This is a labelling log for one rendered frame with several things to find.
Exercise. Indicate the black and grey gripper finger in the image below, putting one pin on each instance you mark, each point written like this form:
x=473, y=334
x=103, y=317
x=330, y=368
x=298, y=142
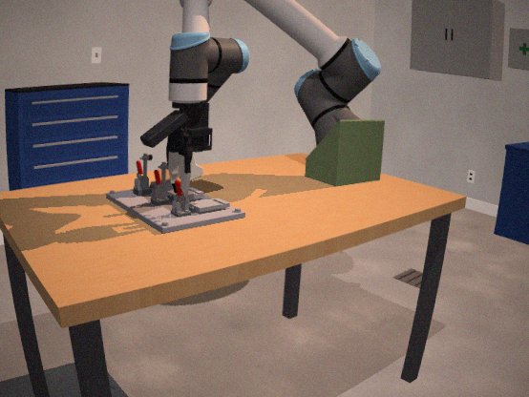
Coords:
x=173, y=163
x=189, y=170

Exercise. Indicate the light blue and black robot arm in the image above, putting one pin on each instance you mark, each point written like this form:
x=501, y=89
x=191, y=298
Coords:
x=324, y=94

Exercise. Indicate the toggle clamp with red handle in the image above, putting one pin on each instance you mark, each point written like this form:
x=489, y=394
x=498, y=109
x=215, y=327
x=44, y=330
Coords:
x=180, y=208

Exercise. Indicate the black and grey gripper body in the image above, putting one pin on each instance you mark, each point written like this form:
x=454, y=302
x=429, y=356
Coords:
x=194, y=127

